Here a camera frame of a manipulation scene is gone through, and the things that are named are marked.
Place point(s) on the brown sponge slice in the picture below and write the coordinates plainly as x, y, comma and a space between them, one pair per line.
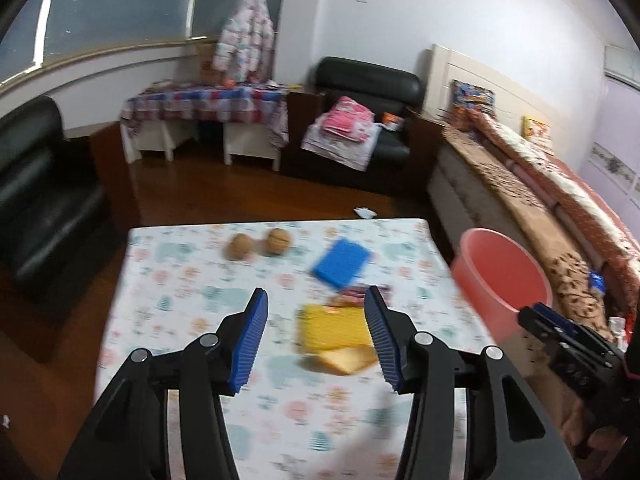
350, 358

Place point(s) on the pinkish brown wrapper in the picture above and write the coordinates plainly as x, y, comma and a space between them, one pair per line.
350, 294

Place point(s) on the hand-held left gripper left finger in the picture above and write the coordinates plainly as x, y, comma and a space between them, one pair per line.
247, 345

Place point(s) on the white paper scrap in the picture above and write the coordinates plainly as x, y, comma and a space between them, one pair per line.
364, 212

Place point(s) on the colourful printed pillow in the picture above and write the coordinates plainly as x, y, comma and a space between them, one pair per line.
472, 95

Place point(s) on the plaid tablecloth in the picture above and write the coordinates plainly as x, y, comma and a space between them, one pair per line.
200, 100

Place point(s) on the brown paper bag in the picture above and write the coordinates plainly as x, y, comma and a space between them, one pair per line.
205, 62

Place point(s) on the blue ribbed foam piece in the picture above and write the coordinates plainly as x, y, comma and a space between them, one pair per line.
341, 262

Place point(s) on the brown patterned blanket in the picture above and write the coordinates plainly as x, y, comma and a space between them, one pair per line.
520, 195

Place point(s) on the lavender wardrobe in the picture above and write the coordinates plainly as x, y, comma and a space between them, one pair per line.
617, 125

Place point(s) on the pink plastic basin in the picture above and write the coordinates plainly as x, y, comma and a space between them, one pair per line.
500, 280

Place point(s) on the window with cream frame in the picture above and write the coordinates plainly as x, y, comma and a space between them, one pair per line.
115, 0

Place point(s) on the white puffy printed jacket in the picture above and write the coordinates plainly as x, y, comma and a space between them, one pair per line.
245, 35

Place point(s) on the white desk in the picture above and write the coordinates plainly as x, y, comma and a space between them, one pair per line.
245, 147

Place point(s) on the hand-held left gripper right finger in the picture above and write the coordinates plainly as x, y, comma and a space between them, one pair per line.
382, 340

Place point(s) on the black leather armchair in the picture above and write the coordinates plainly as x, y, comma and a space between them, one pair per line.
370, 77
45, 200

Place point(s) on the yellow flowered pillow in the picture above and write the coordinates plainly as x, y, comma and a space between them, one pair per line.
537, 132

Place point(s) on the small orange box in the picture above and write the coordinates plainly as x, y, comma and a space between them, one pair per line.
392, 121

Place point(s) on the walnut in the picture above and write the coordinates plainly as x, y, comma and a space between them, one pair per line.
240, 247
279, 241

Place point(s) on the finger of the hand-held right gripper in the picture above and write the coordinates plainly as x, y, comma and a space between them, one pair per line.
550, 312
537, 327

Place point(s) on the cream wooden bed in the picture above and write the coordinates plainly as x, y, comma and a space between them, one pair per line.
480, 67

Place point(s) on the pink folded blanket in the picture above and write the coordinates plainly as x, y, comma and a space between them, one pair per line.
345, 117

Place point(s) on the yellow nubbed mat piece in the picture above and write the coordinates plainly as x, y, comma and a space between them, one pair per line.
332, 327

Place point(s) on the white printed cloth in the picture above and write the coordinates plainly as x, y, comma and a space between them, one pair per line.
335, 147

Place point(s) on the floral bear print tablecloth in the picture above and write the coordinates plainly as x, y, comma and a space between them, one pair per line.
175, 285

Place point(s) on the red flowered quilt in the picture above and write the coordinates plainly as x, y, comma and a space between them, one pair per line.
560, 175

